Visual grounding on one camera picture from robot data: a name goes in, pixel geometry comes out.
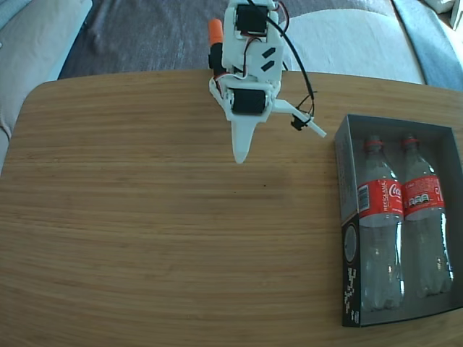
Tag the light blue cloth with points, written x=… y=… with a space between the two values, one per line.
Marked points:
x=427 y=39

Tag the grey rug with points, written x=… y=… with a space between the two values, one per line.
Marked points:
x=152 y=36

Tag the orange and black clamp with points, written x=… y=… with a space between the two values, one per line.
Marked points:
x=216 y=30

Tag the clear bottle red label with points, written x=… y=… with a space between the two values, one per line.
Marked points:
x=381 y=202
x=423 y=202

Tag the white sofa cushion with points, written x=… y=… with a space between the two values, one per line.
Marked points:
x=354 y=43
x=32 y=54

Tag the flat white camera plate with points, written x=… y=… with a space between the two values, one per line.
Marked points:
x=289 y=110

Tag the grey cardboard box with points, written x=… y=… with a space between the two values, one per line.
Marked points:
x=348 y=173

